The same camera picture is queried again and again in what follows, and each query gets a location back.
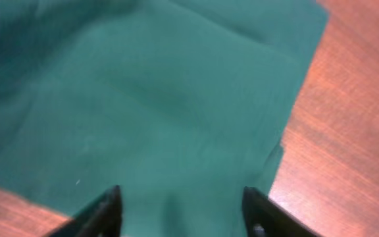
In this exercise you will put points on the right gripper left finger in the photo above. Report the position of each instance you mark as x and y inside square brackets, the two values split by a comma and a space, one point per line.
[101, 218]

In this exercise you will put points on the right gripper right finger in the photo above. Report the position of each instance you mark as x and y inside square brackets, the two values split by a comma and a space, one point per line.
[265, 218]

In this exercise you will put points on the green cloth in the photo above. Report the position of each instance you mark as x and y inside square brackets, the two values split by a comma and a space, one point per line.
[181, 103]

